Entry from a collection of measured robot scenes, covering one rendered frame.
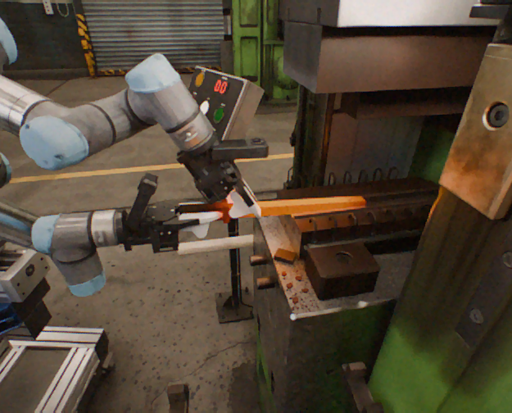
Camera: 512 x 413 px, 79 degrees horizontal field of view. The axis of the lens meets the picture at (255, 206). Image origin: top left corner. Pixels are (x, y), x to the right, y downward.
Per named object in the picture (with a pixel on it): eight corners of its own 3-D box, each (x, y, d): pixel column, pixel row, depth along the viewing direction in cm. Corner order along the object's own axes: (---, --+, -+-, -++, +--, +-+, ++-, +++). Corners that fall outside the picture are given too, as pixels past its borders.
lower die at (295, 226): (298, 259, 69) (301, 229, 65) (276, 211, 86) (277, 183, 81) (463, 236, 76) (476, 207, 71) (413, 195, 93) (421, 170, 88)
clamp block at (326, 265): (318, 301, 59) (322, 277, 56) (304, 270, 66) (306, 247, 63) (376, 292, 61) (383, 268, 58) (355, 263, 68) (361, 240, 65)
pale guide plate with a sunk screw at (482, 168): (489, 220, 35) (573, 54, 26) (436, 183, 42) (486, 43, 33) (505, 218, 35) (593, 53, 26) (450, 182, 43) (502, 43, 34)
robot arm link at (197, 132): (200, 104, 59) (202, 116, 52) (213, 124, 61) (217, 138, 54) (167, 125, 59) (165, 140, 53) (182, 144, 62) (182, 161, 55)
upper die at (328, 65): (314, 94, 50) (322, 25, 45) (282, 72, 66) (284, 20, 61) (533, 83, 57) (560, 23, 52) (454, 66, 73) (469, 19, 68)
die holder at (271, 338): (280, 429, 80) (292, 317, 56) (253, 310, 112) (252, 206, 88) (468, 386, 90) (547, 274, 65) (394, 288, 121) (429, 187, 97)
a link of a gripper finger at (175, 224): (200, 216, 67) (158, 220, 66) (199, 210, 66) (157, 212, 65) (200, 229, 63) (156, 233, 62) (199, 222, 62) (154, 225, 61)
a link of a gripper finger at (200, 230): (223, 231, 70) (181, 234, 68) (222, 209, 67) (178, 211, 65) (224, 239, 67) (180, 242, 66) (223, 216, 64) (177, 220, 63)
